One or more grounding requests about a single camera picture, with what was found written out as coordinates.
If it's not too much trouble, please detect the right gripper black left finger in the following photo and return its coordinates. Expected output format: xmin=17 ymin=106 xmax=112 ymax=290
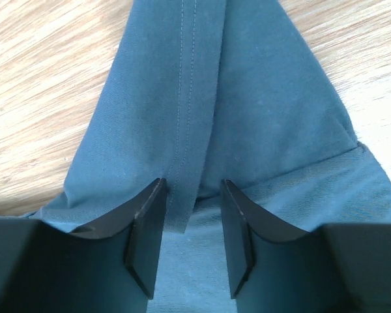
xmin=0 ymin=179 xmax=167 ymax=312

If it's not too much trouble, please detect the teal blue t-shirt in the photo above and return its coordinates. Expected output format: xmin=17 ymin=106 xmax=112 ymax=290
xmin=35 ymin=1 xmax=391 ymax=312

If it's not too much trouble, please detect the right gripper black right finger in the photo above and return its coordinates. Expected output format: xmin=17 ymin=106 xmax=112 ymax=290
xmin=221 ymin=180 xmax=391 ymax=312

